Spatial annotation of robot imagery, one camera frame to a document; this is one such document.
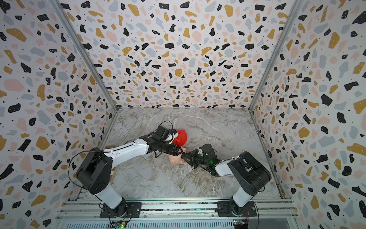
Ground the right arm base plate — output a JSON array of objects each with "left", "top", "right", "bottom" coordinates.
[{"left": 215, "top": 200, "right": 257, "bottom": 217}]

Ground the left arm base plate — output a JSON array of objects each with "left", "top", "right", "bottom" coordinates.
[{"left": 100, "top": 202, "right": 142, "bottom": 219}]

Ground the circuit board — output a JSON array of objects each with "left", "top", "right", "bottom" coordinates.
[
  {"left": 114, "top": 221, "right": 128, "bottom": 229},
  {"left": 234, "top": 219, "right": 249, "bottom": 229}
]

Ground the left circuit board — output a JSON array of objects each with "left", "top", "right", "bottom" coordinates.
[{"left": 114, "top": 221, "right": 128, "bottom": 229}]

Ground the wooden chessboard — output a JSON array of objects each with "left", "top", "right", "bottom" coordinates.
[{"left": 105, "top": 145, "right": 118, "bottom": 184}]

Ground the pink piggy bank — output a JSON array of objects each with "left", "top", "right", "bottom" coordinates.
[{"left": 168, "top": 146, "right": 187, "bottom": 165}]

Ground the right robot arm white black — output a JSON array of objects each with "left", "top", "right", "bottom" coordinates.
[{"left": 181, "top": 144, "right": 272, "bottom": 215}]

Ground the right circuit board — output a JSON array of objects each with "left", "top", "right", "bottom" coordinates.
[{"left": 234, "top": 219, "right": 249, "bottom": 229}]

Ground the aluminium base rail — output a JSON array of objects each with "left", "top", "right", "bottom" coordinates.
[{"left": 55, "top": 198, "right": 302, "bottom": 229}]

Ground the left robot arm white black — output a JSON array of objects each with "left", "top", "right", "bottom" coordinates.
[{"left": 76, "top": 126, "right": 187, "bottom": 211}]

